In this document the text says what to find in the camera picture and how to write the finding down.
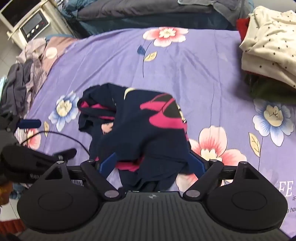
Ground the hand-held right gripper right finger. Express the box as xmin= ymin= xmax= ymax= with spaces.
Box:
xmin=183 ymin=151 xmax=263 ymax=202

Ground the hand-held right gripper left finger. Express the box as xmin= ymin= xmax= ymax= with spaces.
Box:
xmin=44 ymin=152 xmax=124 ymax=202

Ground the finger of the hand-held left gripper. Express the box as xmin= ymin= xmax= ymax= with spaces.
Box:
xmin=50 ymin=148 xmax=77 ymax=163
xmin=0 ymin=115 xmax=42 ymax=133

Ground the navy pink printed small garment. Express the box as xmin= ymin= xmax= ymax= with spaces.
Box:
xmin=77 ymin=83 xmax=192 ymax=193

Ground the dark grey garment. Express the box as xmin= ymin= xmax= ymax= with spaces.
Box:
xmin=0 ymin=59 xmax=33 ymax=116

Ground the pink dotted blanket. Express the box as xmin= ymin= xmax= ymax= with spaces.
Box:
xmin=17 ymin=35 xmax=79 ymax=75

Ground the purple floral bedsheet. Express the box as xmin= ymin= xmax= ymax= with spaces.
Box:
xmin=14 ymin=27 xmax=296 ymax=237

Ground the white heater with control panel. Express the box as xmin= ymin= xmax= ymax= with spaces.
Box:
xmin=0 ymin=0 xmax=74 ymax=50

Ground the dark green cloth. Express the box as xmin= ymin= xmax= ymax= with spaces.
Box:
xmin=245 ymin=72 xmax=296 ymax=105

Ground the red cloth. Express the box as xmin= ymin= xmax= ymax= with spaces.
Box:
xmin=236 ymin=17 xmax=251 ymax=39

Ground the cream polka dot garment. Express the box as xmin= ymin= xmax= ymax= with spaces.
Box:
xmin=239 ymin=6 xmax=296 ymax=87

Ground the blue-grey cloth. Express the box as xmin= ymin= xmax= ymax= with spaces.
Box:
xmin=178 ymin=0 xmax=253 ymax=30

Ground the grey blanket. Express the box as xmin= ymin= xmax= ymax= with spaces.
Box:
xmin=77 ymin=0 xmax=214 ymax=22

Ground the black cable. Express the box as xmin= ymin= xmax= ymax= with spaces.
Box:
xmin=20 ymin=131 xmax=90 ymax=156

